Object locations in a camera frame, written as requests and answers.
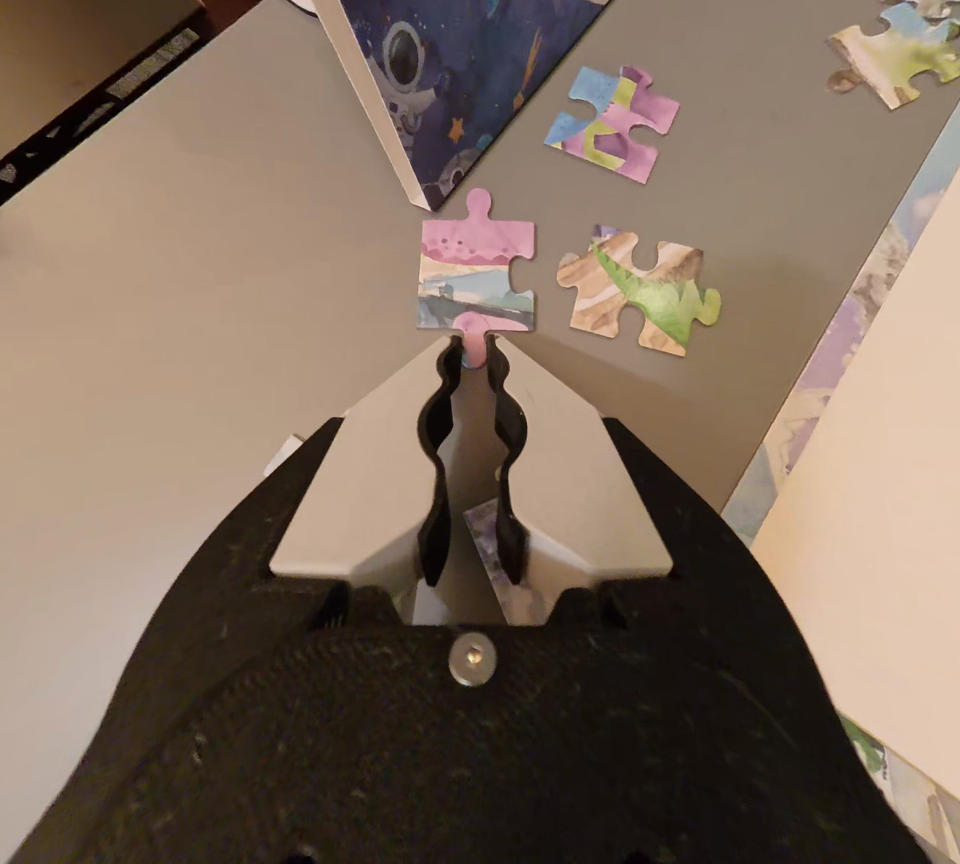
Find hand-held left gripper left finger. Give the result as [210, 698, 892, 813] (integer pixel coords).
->
[268, 335, 460, 606]

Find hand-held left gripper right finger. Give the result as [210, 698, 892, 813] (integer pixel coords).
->
[486, 338, 674, 606]

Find green dinosaur face puzzle piece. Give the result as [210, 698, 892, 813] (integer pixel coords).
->
[463, 500, 537, 625]

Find pink spotted back puzzle piece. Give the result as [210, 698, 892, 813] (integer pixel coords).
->
[417, 189, 539, 370]

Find white puzzle tray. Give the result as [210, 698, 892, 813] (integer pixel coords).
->
[723, 122, 960, 864]

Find jigsaw puzzle pieces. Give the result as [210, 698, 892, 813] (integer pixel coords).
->
[262, 0, 960, 475]

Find joined green dinosaur puzzle pieces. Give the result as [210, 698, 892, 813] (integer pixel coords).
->
[840, 714, 960, 864]

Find animal picture board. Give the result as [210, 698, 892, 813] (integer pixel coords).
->
[266, 0, 691, 213]

